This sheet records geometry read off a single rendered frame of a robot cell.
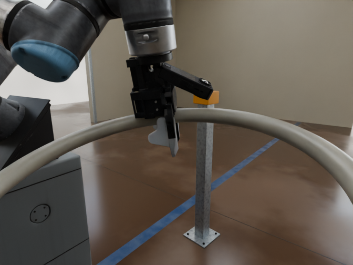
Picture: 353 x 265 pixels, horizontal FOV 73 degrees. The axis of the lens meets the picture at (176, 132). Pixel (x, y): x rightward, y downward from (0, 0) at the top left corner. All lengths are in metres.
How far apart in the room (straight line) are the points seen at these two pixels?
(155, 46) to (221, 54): 6.65
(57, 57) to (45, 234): 0.89
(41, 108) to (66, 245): 0.62
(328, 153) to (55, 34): 0.42
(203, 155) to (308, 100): 4.93
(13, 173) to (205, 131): 1.28
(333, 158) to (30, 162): 0.43
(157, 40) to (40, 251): 1.01
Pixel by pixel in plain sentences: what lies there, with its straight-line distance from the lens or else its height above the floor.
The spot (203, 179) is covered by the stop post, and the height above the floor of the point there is 0.49.
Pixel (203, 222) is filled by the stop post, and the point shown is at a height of 0.15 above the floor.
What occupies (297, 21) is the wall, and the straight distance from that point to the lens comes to 6.48.
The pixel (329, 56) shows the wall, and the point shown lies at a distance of 6.28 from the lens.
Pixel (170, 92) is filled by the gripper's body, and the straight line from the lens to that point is 0.46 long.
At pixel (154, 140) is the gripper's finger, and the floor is 1.07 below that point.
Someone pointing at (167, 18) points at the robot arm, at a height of 1.30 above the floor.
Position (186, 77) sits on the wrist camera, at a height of 1.20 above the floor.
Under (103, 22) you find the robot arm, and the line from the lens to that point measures 0.51.
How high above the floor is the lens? 1.22
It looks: 15 degrees down
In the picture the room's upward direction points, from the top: straight up
